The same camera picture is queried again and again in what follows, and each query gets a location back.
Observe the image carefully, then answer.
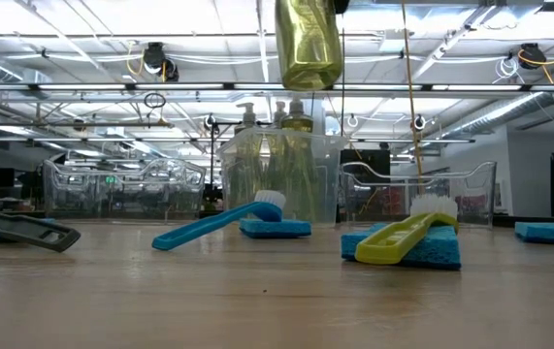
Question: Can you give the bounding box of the lime green dish brush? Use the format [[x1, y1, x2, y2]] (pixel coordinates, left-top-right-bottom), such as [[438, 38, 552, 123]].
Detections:
[[354, 194, 460, 267]]

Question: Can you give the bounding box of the blue dish brush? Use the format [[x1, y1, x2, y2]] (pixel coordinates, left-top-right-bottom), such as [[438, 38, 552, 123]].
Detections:
[[151, 190, 288, 252]]

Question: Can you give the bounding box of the grey dish brush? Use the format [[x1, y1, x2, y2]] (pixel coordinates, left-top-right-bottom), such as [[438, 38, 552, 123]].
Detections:
[[0, 193, 82, 254]]

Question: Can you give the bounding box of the large black screen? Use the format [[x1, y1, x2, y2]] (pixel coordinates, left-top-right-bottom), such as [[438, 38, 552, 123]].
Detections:
[[338, 148, 393, 172]]

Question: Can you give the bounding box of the tall clear plastic tub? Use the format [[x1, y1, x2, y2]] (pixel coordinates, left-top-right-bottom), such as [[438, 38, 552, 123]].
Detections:
[[215, 126, 349, 229]]

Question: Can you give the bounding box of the low clear plastic bin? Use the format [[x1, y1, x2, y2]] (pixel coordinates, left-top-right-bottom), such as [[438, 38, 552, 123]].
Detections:
[[338, 161, 498, 229], [42, 157, 208, 222]]

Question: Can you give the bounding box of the black hanging cable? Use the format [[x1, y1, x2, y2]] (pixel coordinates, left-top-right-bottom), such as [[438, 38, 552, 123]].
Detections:
[[339, 13, 347, 151]]

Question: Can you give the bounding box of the black ceiling cable reel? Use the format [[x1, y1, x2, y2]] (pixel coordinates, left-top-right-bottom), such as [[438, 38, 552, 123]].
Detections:
[[141, 41, 180, 82], [517, 42, 548, 70]]

